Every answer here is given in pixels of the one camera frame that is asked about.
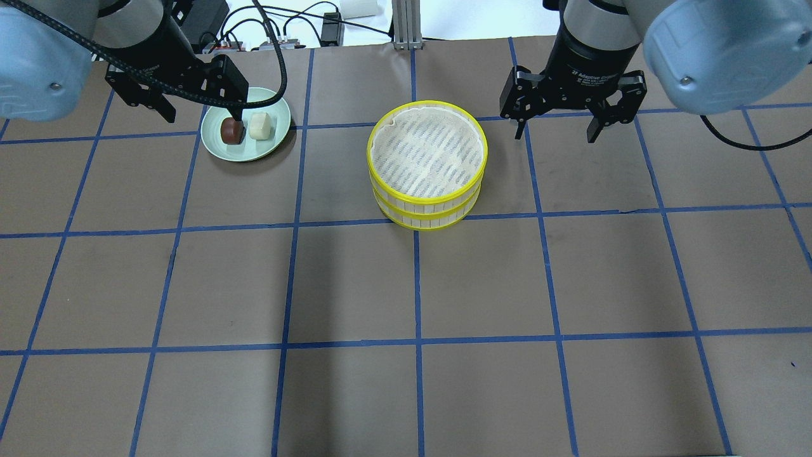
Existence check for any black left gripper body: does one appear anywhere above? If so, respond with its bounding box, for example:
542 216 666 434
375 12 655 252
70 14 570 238
105 11 205 96

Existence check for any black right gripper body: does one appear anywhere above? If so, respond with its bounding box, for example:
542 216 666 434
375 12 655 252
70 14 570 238
535 25 639 102

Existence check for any brown bun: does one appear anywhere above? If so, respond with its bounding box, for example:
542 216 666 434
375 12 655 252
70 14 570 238
219 117 246 145

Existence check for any white bun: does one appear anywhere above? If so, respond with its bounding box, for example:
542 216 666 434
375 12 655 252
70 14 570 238
247 112 275 141

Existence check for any yellow steamer layer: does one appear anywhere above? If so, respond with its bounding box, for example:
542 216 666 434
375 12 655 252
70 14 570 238
373 184 481 231
366 100 489 205

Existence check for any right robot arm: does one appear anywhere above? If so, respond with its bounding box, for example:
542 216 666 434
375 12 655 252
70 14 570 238
499 1 811 150

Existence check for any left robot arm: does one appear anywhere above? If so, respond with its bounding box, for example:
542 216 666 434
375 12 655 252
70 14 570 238
1 1 249 123

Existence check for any light green plate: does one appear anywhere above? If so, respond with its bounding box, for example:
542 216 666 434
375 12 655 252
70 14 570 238
200 99 292 162

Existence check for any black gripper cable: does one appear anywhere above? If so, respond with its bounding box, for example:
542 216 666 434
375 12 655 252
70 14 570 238
0 0 288 107

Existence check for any aluminium frame post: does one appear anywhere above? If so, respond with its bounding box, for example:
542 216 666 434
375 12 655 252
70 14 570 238
391 0 424 50

